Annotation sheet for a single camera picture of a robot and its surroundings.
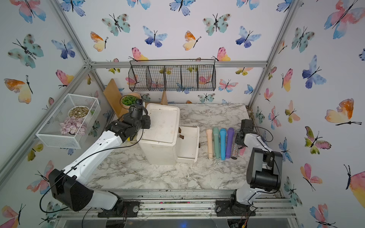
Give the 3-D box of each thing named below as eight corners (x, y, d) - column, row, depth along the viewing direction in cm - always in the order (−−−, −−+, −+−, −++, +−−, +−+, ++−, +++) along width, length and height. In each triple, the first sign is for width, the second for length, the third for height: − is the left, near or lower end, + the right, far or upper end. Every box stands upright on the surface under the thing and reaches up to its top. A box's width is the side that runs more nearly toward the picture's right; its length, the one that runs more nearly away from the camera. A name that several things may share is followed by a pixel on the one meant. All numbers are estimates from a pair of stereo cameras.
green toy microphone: (214, 158, 94) (215, 156, 91) (212, 129, 108) (213, 126, 106) (220, 159, 94) (221, 156, 91) (218, 130, 108) (218, 127, 106)
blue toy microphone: (219, 159, 93) (220, 157, 91) (219, 130, 108) (220, 128, 105) (226, 160, 93) (227, 158, 90) (225, 131, 107) (226, 128, 105)
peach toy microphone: (208, 158, 93) (209, 157, 91) (206, 131, 107) (206, 129, 104) (214, 158, 93) (215, 157, 91) (211, 131, 107) (212, 129, 104)
